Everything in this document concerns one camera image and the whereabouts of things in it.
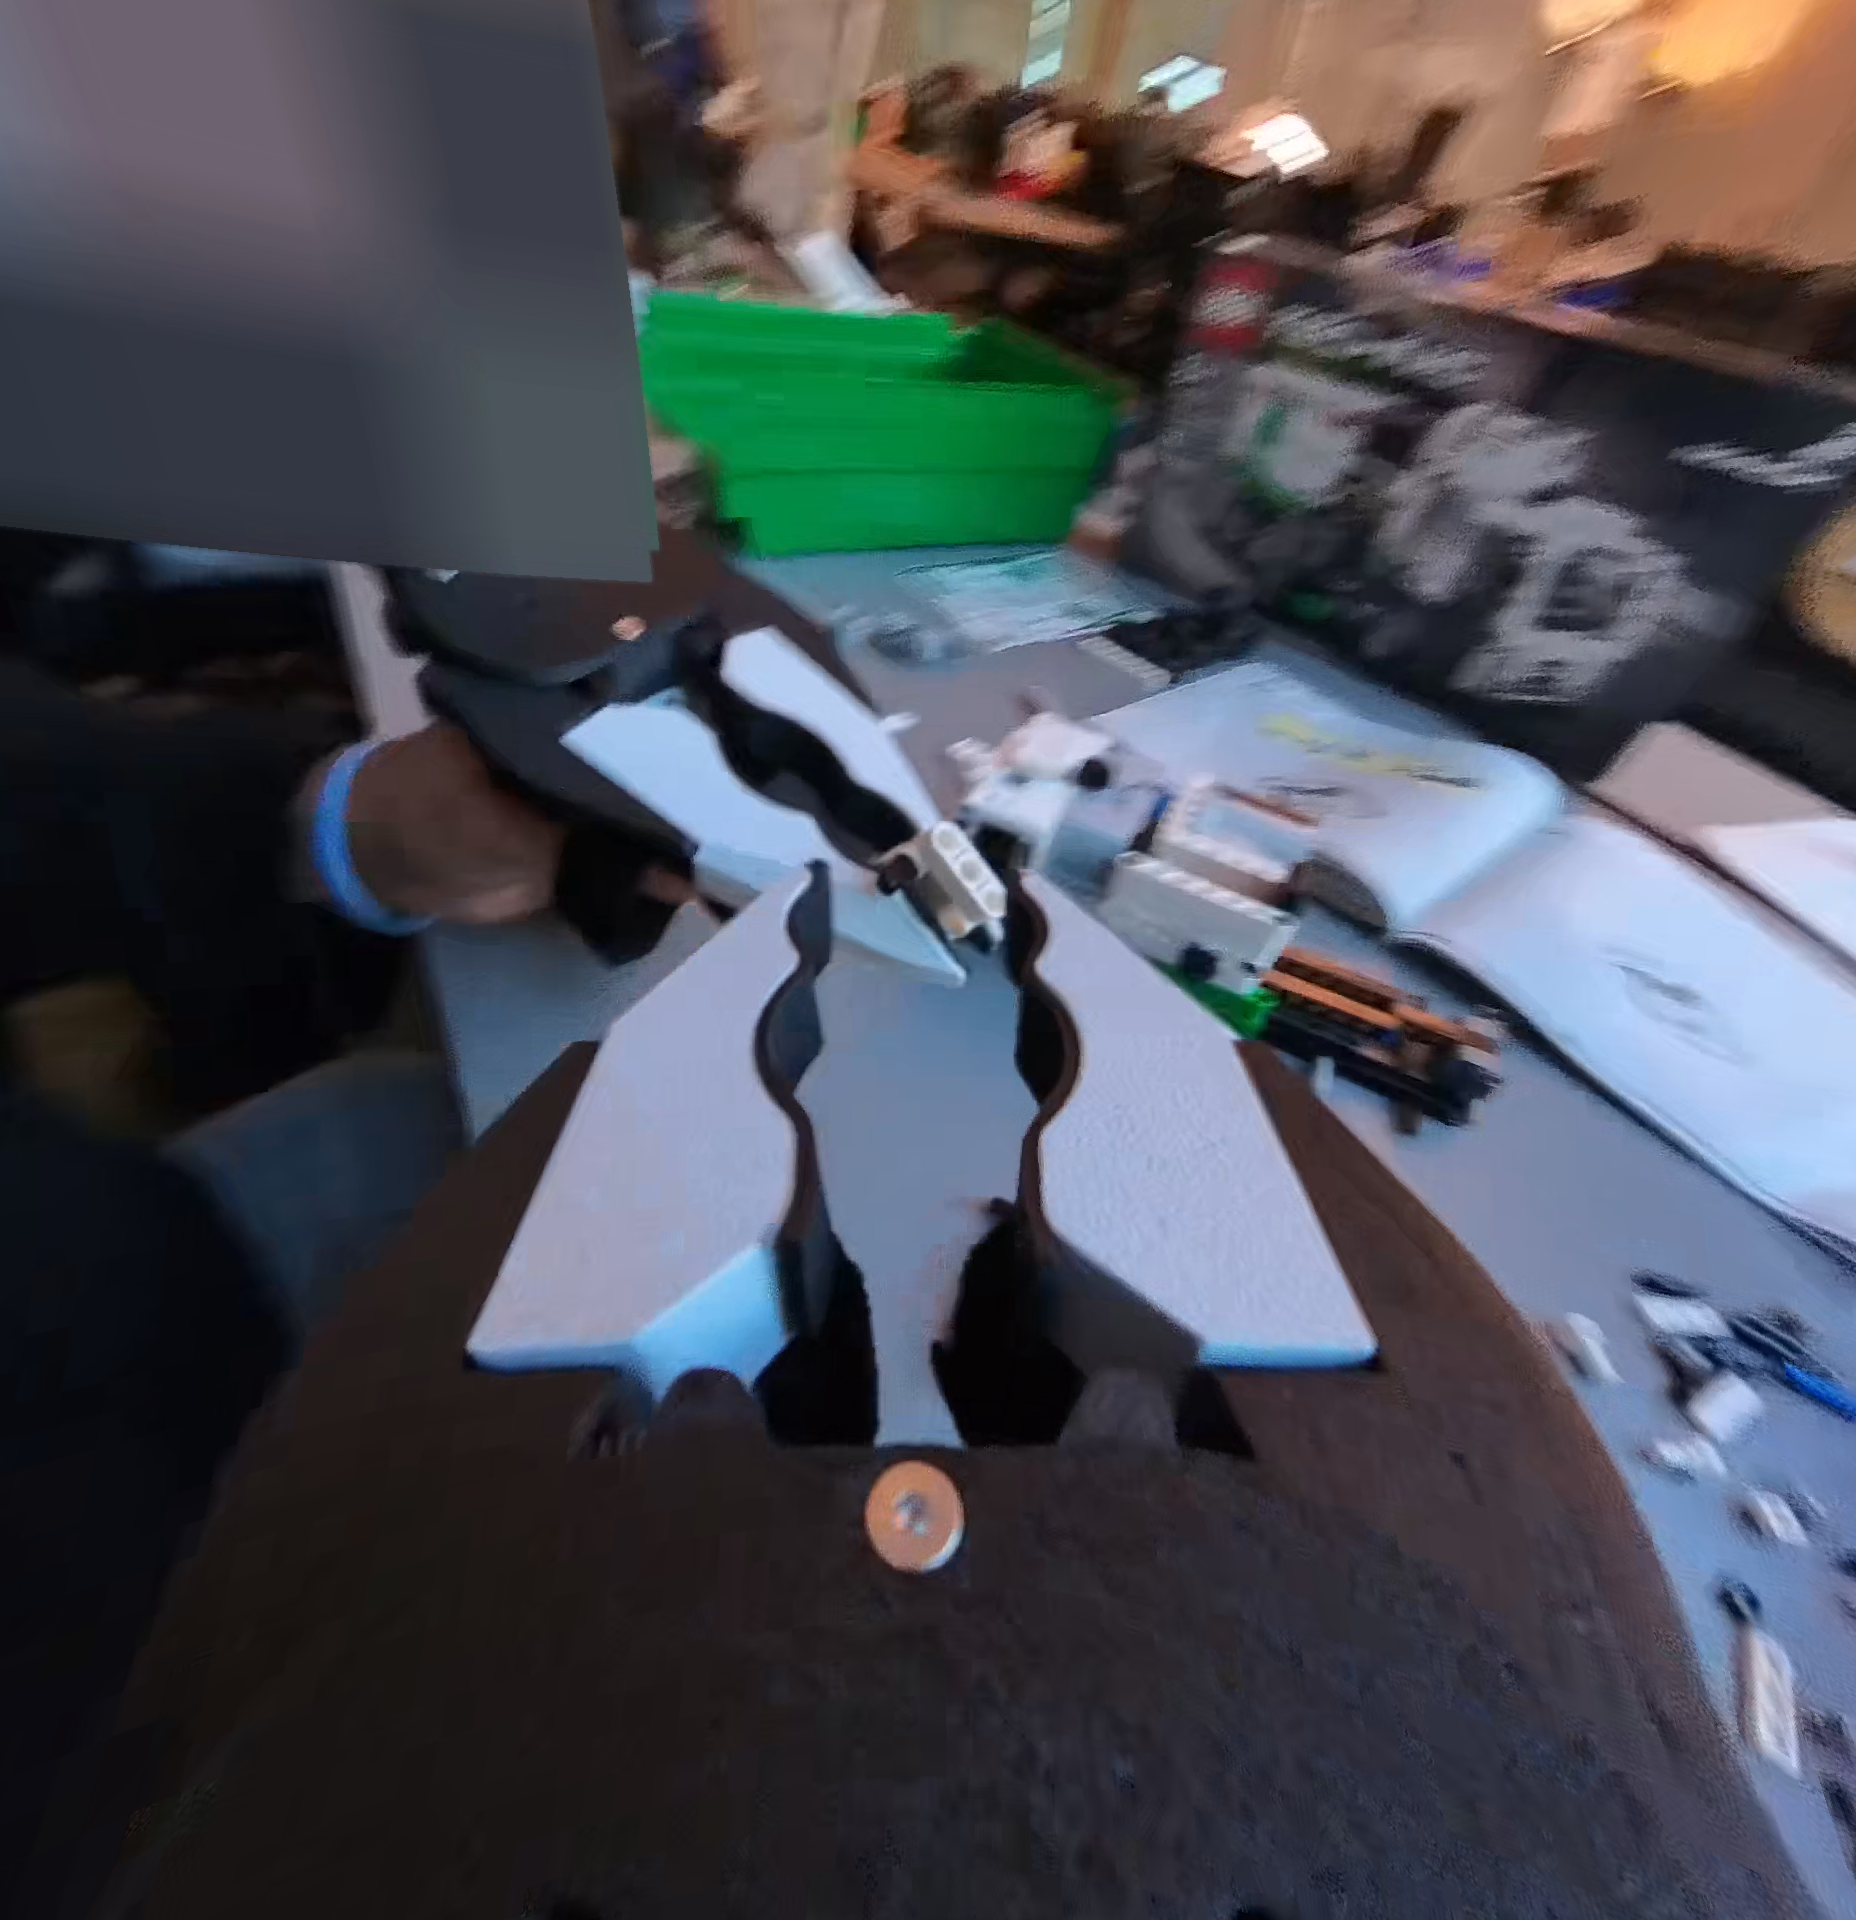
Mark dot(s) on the person's leg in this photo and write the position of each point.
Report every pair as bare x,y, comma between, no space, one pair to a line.
313,1172

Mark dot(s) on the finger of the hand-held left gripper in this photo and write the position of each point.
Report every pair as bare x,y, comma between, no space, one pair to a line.
824,691
644,764

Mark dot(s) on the green plastic bin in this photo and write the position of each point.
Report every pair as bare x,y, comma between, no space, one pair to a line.
867,434

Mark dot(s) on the person's left hand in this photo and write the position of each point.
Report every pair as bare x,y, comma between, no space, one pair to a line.
448,842

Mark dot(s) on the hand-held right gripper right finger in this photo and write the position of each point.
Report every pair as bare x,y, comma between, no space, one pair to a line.
1184,1186

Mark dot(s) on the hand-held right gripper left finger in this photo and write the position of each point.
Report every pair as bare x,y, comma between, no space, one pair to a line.
659,1202

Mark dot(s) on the lego instruction booklet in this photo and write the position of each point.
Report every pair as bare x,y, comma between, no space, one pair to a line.
1617,975

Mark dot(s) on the small lego pieces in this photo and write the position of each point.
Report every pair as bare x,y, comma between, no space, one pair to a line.
1723,1403

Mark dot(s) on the black lego set box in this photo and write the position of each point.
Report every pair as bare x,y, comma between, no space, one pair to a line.
1542,570

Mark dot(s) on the lego truck model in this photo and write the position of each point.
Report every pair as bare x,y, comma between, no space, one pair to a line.
1153,885

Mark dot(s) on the person's left forearm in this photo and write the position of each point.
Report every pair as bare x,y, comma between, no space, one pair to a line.
148,842

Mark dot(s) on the white bent lego liftarm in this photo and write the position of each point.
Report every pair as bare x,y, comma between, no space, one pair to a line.
959,870

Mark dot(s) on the green printed sticker sheet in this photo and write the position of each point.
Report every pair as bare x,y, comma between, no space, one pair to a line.
1032,594

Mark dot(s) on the blue wristband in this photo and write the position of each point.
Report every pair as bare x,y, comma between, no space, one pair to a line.
333,862

